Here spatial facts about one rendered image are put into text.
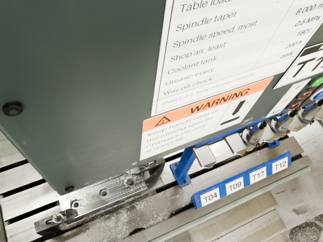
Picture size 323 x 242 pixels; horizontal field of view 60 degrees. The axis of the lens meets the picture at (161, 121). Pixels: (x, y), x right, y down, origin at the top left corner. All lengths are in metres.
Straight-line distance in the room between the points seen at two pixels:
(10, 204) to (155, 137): 0.91
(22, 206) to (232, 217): 0.83
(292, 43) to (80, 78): 0.19
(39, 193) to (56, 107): 0.95
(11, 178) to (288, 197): 1.18
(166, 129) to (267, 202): 1.13
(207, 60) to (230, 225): 1.10
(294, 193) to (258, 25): 1.28
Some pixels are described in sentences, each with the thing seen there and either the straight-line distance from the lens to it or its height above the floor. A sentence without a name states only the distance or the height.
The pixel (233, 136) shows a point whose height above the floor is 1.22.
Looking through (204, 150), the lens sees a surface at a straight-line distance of 0.83.
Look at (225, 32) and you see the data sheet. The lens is 0.21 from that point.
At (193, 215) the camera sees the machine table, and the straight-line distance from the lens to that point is 1.10.
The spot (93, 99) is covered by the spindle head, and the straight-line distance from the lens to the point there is 0.21.
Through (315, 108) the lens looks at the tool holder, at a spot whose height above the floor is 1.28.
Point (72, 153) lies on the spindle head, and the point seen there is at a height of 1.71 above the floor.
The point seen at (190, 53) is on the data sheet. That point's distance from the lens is 0.21.
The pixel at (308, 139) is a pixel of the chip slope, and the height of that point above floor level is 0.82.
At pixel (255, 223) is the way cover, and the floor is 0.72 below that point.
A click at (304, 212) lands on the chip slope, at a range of 1.47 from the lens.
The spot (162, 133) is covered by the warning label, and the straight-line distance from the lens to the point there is 0.31.
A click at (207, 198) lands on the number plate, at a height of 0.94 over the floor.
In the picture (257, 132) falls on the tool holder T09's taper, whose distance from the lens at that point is 0.84.
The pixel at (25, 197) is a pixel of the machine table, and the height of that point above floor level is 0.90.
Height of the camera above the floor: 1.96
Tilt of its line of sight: 61 degrees down
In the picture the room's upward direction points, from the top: 12 degrees clockwise
